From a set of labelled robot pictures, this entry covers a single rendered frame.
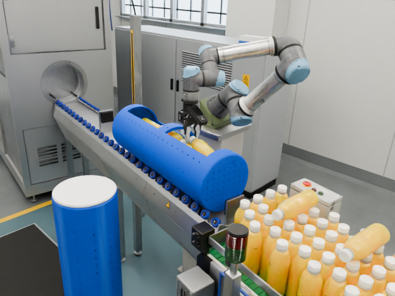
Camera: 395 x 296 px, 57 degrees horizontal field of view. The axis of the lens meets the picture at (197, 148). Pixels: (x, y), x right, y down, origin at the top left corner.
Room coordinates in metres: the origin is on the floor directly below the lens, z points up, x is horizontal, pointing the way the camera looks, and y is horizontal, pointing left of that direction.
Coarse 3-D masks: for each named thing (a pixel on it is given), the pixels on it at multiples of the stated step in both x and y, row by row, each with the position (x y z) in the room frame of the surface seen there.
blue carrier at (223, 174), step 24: (120, 120) 1.99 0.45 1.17; (120, 144) 1.99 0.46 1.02; (144, 144) 1.74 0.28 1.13; (168, 144) 1.62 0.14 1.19; (168, 168) 1.55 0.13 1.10; (192, 168) 1.43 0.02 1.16; (216, 168) 1.40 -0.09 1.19; (240, 168) 1.49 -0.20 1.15; (192, 192) 1.40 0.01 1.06; (216, 192) 1.41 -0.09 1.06; (240, 192) 1.50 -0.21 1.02
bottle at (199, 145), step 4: (192, 140) 1.62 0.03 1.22; (196, 140) 1.59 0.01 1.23; (200, 140) 1.59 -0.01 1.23; (192, 144) 1.59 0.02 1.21; (196, 144) 1.57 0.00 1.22; (200, 144) 1.56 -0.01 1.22; (204, 144) 1.56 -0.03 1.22; (208, 144) 1.58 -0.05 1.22; (192, 148) 1.59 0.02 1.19; (196, 148) 1.56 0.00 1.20; (200, 148) 1.55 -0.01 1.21; (204, 148) 1.54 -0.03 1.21; (208, 148) 1.54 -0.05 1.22; (200, 152) 1.53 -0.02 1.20; (204, 152) 1.52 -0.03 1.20; (208, 152) 1.52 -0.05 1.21
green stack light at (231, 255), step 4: (228, 248) 0.85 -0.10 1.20; (244, 248) 0.84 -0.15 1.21; (228, 252) 0.85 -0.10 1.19; (232, 252) 0.84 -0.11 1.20; (236, 252) 0.84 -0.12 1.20; (240, 252) 0.84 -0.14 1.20; (244, 252) 0.84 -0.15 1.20; (228, 256) 0.85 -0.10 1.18; (232, 256) 0.84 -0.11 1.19; (236, 256) 0.84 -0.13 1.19; (240, 256) 0.84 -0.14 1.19; (244, 256) 0.84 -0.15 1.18; (228, 260) 0.84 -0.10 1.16; (232, 260) 0.84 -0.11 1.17; (236, 260) 0.84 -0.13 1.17; (240, 260) 0.84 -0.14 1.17; (244, 260) 0.85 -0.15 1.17
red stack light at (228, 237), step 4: (228, 236) 0.85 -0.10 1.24; (248, 236) 0.86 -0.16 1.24; (228, 240) 0.85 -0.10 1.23; (232, 240) 0.84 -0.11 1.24; (236, 240) 0.84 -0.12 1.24; (240, 240) 0.84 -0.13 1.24; (244, 240) 0.84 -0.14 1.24; (228, 244) 0.85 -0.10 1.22; (232, 244) 0.84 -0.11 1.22; (236, 244) 0.84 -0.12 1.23; (240, 244) 0.84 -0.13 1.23; (244, 244) 0.84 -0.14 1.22; (232, 248) 0.84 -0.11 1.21; (236, 248) 0.84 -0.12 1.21; (240, 248) 0.84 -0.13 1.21
